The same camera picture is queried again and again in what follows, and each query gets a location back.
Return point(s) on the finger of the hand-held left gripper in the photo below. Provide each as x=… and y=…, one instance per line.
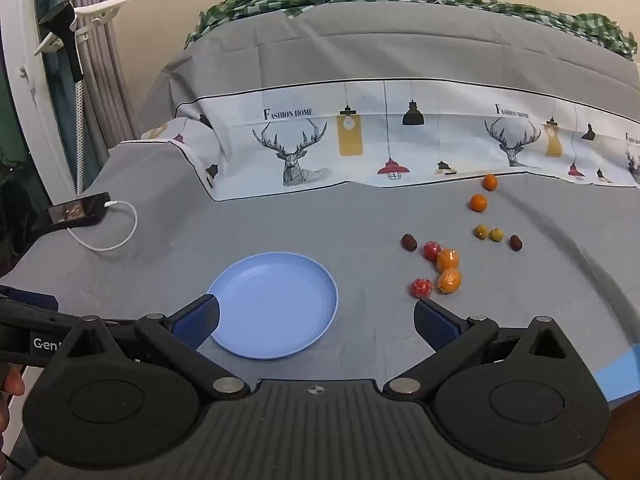
x=30, y=296

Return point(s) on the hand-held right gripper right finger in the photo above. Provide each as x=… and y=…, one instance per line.
x=437, y=322

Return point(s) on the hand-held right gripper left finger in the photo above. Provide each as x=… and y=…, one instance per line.
x=197, y=322

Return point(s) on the red candy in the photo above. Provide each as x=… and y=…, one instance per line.
x=432, y=250
x=421, y=287

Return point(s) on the plastic-wrapped orange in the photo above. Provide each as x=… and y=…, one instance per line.
x=449, y=280
x=448, y=259

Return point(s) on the light blue plate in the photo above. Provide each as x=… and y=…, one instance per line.
x=280, y=300

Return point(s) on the red jujube date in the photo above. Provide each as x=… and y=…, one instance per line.
x=409, y=241
x=515, y=242

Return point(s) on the yellow-green jujube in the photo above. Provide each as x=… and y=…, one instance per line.
x=481, y=231
x=496, y=235

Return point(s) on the bare mandarin orange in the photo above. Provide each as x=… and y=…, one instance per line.
x=478, y=203
x=490, y=181

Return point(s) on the person's left hand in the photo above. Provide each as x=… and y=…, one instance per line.
x=10, y=382

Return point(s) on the black smartphone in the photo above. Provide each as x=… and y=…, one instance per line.
x=75, y=210

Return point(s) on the grey bed sheet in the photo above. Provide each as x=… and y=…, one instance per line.
x=300, y=225

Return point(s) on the white speckled pole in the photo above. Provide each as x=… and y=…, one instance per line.
x=78, y=135

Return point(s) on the blue tape strip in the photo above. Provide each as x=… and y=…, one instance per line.
x=617, y=362

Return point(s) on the teal curtain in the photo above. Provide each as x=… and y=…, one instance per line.
x=55, y=90

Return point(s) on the grey curtain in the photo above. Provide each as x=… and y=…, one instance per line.
x=100, y=90

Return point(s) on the black handheld device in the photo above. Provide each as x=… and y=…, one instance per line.
x=67, y=40

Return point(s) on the grey deer-print quilt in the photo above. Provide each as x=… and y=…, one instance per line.
x=350, y=60

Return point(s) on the white plastic rack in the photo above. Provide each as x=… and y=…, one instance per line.
x=102, y=10

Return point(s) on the green checkered cloth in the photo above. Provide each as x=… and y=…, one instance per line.
x=590, y=27

